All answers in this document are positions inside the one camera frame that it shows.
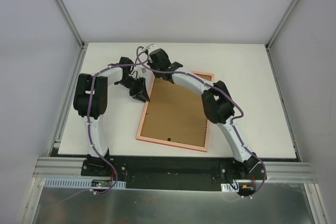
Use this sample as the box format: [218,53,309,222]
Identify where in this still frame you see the red picture frame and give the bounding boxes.
[136,78,211,153]

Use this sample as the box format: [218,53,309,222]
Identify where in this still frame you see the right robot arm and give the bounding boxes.
[144,44,260,177]

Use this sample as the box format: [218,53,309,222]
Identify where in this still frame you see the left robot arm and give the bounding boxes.
[73,57,150,176]

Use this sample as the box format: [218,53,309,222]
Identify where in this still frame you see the shiny metal floor sheet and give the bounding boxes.
[34,184,314,223]

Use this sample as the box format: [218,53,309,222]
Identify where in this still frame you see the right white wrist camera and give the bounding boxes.
[143,44,161,55]

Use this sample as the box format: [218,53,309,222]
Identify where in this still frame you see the left aluminium side rail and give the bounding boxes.
[46,42,88,156]

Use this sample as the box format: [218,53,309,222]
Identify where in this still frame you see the aluminium side rail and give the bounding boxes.
[265,45,302,162]
[46,42,88,156]

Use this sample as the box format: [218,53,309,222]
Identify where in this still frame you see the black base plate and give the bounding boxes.
[81,156,266,191]

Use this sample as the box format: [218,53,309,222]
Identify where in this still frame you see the right aluminium side rail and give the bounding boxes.
[265,45,302,162]

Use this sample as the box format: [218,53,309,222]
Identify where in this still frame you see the right aluminium post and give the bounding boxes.
[265,0,300,51]

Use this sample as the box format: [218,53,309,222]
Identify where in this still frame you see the aluminium post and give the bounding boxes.
[265,0,300,51]
[54,0,85,48]

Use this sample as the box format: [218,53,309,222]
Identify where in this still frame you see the aluminium front rail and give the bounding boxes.
[33,156,317,183]

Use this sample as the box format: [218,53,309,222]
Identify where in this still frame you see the right white cable duct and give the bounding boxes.
[221,183,239,193]

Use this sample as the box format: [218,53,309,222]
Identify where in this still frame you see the white cable duct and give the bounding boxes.
[221,183,239,193]
[44,178,127,190]

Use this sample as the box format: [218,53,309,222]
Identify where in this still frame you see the left white cable duct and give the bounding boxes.
[44,178,127,190]

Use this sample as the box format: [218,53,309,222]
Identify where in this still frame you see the left aluminium post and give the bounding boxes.
[54,0,85,48]

